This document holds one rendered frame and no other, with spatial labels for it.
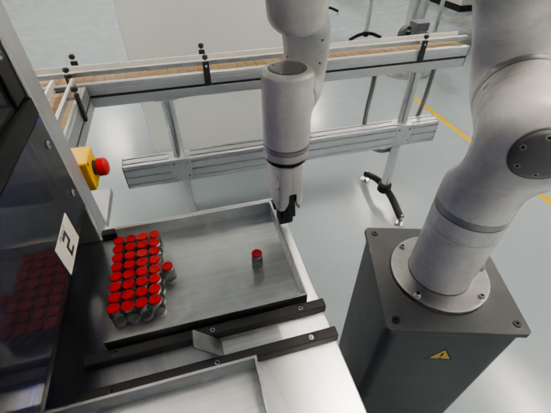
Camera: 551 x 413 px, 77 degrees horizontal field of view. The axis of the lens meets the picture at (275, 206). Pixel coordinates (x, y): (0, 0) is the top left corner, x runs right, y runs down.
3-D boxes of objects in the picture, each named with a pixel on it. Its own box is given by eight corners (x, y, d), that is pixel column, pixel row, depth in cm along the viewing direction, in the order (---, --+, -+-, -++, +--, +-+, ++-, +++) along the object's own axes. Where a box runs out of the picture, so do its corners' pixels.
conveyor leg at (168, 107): (187, 233, 186) (153, 99, 134) (186, 222, 193) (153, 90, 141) (204, 230, 188) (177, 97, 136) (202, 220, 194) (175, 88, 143)
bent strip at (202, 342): (198, 365, 55) (193, 347, 51) (197, 347, 57) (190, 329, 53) (283, 341, 58) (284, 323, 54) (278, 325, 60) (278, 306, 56)
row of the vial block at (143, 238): (141, 323, 60) (134, 309, 57) (143, 247, 73) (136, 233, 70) (154, 320, 61) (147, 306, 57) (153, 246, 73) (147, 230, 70)
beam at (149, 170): (129, 188, 159) (121, 168, 151) (129, 179, 164) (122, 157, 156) (432, 140, 190) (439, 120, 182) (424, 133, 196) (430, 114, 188)
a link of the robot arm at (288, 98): (273, 123, 67) (256, 147, 60) (273, 52, 58) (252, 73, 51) (316, 130, 65) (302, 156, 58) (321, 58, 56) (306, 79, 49)
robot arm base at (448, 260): (466, 240, 78) (503, 174, 65) (505, 316, 63) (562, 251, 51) (381, 238, 78) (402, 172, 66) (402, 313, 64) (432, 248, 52)
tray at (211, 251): (110, 353, 56) (102, 342, 54) (120, 239, 75) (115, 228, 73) (306, 305, 63) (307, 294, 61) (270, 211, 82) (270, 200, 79)
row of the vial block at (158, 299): (154, 319, 61) (147, 306, 57) (153, 246, 73) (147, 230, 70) (167, 317, 61) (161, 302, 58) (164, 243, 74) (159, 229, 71)
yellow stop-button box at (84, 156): (62, 196, 74) (47, 169, 69) (67, 176, 79) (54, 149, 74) (99, 190, 75) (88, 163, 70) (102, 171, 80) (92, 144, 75)
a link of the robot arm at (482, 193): (507, 192, 61) (589, 52, 45) (525, 273, 48) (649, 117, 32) (434, 179, 64) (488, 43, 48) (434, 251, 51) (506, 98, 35)
